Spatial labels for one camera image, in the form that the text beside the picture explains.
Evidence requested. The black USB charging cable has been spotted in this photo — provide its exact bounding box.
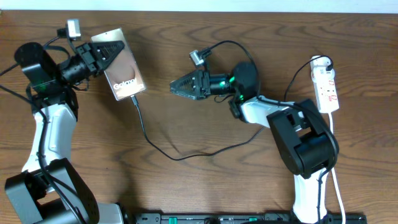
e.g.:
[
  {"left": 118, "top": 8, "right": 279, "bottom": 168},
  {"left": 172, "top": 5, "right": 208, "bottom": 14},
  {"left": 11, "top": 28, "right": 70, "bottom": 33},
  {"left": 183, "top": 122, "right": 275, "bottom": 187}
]
[{"left": 130, "top": 55, "right": 334, "bottom": 162}]

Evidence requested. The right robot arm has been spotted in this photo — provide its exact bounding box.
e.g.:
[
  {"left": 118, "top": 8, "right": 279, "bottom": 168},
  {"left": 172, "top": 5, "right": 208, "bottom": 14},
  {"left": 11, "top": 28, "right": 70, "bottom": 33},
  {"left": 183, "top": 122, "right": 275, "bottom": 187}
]
[{"left": 170, "top": 62, "right": 339, "bottom": 223}]

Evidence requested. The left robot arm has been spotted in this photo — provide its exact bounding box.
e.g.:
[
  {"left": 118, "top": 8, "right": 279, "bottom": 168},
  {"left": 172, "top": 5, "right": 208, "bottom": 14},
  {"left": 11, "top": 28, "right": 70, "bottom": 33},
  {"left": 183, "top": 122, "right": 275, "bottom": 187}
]
[{"left": 5, "top": 40, "right": 134, "bottom": 223}]

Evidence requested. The white USB charger adapter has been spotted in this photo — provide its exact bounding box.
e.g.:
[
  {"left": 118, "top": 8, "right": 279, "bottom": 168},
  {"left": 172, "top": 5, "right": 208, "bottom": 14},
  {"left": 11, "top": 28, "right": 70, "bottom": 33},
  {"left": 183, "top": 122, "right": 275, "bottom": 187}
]
[{"left": 310, "top": 55, "right": 335, "bottom": 82}]

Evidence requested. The white power strip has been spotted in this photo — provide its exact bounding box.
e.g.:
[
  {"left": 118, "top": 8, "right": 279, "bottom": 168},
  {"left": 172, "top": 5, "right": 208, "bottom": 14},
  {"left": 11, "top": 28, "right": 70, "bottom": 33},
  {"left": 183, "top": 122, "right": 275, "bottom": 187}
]
[{"left": 312, "top": 78, "right": 340, "bottom": 114}]

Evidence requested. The white power strip cord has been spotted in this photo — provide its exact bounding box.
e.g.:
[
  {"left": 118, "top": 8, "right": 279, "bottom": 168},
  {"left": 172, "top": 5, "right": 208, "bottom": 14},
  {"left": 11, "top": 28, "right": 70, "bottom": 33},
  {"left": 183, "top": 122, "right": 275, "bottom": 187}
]
[{"left": 328, "top": 112, "right": 346, "bottom": 224}]

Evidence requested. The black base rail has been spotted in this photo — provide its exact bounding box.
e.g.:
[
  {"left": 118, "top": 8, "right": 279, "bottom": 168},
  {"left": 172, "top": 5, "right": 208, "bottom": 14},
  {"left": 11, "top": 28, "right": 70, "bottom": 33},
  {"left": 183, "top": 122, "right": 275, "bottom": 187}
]
[{"left": 133, "top": 212, "right": 368, "bottom": 224}]

